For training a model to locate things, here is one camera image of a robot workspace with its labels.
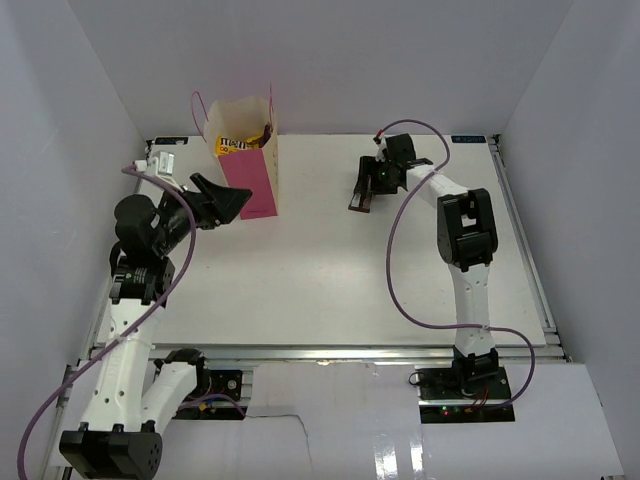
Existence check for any pink cream paper bag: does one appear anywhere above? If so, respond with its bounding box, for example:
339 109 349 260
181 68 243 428
191 91 279 220

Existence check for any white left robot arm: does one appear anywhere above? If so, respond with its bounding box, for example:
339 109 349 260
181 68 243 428
59 173 252 479

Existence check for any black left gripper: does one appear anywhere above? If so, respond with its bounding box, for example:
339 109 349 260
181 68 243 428
153 172 251 255

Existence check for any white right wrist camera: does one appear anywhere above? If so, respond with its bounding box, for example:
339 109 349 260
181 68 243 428
373 130 389 163

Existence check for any blue label right corner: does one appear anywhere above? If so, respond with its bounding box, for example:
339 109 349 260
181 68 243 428
451 135 486 144

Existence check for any yellow M&M packet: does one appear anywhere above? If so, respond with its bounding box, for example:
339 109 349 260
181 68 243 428
246 132 263 149
215 136 252 156

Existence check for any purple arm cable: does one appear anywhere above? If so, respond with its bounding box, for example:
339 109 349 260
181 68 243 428
372 118 537 411
17 162 249 479

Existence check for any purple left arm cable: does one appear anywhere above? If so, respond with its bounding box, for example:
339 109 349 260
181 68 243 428
17 162 249 479

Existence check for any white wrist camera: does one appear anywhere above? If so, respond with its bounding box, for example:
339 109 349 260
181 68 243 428
373 130 389 163
132 151 184 192

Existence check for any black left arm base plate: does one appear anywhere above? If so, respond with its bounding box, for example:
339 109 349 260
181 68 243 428
203 369 243 401

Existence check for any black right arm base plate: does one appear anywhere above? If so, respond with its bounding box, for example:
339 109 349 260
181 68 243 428
408 367 516 425

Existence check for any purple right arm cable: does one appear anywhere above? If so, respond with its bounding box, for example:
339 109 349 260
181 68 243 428
372 118 537 411

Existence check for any blue label corner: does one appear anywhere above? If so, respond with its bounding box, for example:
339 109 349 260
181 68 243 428
451 135 486 144
153 136 189 146

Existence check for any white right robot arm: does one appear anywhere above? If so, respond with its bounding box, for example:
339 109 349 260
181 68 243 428
349 132 499 399

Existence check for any dark blue purple snack bag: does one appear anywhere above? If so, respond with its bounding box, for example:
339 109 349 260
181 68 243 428
261 123 273 147

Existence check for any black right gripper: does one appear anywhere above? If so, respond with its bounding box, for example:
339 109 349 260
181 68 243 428
356 156 400 195

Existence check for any brown chocolate bar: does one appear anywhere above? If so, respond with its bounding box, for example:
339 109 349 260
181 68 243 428
348 192 373 213

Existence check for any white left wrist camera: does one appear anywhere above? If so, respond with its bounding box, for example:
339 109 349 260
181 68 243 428
132 151 184 192

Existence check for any blue label left corner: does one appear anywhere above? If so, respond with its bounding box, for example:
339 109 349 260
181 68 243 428
153 136 189 146

